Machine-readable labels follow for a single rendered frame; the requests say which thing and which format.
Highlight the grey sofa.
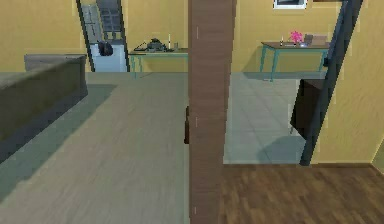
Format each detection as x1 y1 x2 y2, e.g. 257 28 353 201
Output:
0 53 89 165

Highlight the brown wooden room door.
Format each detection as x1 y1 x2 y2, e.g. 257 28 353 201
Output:
187 0 238 224

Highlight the teal table with dark objects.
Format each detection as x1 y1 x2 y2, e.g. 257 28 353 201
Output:
128 47 190 80

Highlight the black round object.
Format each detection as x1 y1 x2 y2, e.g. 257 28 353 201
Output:
97 40 114 57

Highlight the teal table with flowers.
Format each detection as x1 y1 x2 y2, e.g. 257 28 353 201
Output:
259 41 332 83

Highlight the pink flower plant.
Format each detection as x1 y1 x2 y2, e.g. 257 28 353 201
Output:
289 30 304 46

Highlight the brown cardboard box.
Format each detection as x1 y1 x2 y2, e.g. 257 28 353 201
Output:
304 33 330 46

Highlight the white framed window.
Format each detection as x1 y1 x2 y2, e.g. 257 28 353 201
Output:
273 0 308 10

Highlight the dark door handle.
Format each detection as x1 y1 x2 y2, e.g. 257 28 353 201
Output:
183 105 191 145

